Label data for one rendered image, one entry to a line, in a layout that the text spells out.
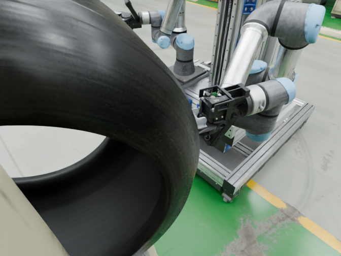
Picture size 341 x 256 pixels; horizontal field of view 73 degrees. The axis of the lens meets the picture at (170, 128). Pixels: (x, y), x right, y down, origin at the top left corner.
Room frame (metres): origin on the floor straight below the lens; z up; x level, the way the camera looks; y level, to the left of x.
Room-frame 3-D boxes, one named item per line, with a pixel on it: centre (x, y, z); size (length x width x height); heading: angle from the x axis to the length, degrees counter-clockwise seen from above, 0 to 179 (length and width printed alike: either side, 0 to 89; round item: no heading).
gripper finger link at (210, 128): (0.42, -0.09, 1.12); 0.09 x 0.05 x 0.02; 115
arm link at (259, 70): (1.10, -0.44, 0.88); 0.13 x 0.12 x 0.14; 61
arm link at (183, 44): (1.47, -0.09, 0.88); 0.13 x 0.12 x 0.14; 18
